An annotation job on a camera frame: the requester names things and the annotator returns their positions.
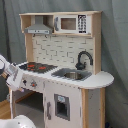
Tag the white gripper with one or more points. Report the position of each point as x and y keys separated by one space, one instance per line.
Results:
x=14 y=79

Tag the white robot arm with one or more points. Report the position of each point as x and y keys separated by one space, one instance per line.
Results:
x=20 y=121

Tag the wooden toy kitchen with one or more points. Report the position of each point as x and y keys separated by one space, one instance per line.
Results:
x=61 y=50

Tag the right stove knob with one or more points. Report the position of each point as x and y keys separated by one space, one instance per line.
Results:
x=33 y=84

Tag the black stovetop red burners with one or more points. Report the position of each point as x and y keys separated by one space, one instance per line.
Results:
x=37 y=67

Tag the grey range hood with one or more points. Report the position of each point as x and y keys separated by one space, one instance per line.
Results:
x=39 y=27

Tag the white cupboard door grey dispenser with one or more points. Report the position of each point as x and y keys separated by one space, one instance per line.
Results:
x=62 y=106

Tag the grey toy sink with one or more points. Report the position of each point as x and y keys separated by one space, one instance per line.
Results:
x=72 y=74

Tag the black toy faucet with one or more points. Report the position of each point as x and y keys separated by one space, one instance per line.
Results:
x=85 y=61

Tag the white toy microwave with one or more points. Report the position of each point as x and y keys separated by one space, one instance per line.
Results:
x=72 y=24

